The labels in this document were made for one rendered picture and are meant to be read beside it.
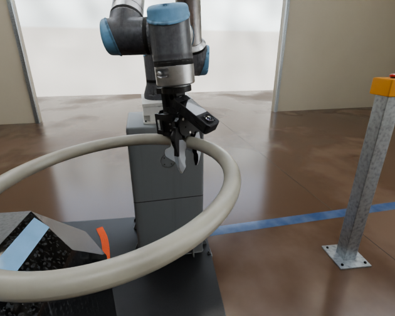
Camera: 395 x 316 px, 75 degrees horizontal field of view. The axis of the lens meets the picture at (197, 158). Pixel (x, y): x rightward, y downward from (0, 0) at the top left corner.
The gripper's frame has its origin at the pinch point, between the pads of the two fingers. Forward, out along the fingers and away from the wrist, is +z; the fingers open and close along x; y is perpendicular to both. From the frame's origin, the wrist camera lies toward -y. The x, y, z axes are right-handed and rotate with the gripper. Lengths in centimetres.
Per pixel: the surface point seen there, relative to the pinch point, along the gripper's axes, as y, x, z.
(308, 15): 146, -559, -77
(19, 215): 20.0, 34.4, 2.3
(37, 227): 16.3, 32.9, 4.9
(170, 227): 56, -38, 68
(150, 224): 63, -29, 62
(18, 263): 9.3, 39.1, 5.9
